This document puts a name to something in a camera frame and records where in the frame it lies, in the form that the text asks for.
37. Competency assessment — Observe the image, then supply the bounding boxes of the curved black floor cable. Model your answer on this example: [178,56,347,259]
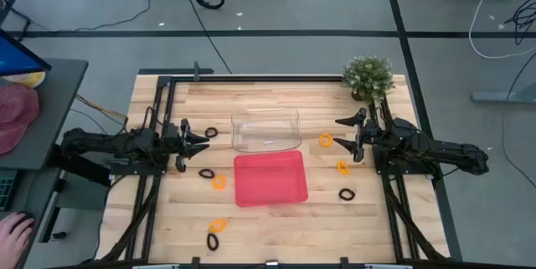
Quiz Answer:
[501,53,536,189]

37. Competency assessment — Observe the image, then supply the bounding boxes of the long white floor cable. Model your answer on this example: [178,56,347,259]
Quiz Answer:
[468,0,536,60]

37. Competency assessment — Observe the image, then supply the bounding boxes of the yellow round object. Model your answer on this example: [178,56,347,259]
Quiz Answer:
[2,70,46,89]

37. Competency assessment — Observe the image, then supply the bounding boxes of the grey desk foot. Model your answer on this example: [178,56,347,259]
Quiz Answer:
[471,82,536,105]

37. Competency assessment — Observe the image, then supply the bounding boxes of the thin black floor cable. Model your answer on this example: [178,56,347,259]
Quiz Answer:
[73,0,152,33]

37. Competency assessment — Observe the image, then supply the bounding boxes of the clear plastic bin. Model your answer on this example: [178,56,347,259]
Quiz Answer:
[230,107,302,153]

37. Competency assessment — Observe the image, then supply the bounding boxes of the small potted green plant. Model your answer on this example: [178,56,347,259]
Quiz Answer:
[342,54,395,105]

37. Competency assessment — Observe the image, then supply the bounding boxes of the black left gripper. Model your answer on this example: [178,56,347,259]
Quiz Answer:
[163,118,210,173]

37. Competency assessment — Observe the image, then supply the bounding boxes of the tangled black cable bundle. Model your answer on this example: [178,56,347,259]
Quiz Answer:
[504,0,536,47]

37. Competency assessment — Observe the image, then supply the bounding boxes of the yellow and black wire bundle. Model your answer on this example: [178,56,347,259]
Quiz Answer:
[74,94,129,122]

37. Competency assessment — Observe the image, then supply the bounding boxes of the black aluminium table frame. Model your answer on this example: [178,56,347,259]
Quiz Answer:
[95,61,464,269]

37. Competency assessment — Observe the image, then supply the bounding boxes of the computer monitor blue screen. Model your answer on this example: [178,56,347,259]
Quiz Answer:
[0,28,53,77]

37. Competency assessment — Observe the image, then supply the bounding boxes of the pink cap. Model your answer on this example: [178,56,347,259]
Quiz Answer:
[0,83,41,155]

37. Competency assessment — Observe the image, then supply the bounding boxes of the dark grey side desk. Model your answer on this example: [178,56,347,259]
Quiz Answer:
[0,58,90,172]

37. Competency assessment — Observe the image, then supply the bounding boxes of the grey side desk base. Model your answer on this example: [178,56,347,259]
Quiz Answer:
[39,142,114,245]

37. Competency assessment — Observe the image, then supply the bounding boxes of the red plastic bin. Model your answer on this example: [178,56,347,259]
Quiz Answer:
[233,149,309,209]

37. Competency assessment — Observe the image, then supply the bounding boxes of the black keyboard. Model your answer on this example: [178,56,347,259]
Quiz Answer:
[0,170,16,211]

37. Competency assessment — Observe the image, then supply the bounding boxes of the person's hand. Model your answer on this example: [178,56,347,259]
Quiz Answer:
[0,212,35,269]

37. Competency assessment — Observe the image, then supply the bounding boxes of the long black floor cable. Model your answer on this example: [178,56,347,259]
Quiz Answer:
[178,0,234,75]

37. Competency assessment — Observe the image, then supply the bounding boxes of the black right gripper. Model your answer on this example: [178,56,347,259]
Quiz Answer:
[332,107,380,163]

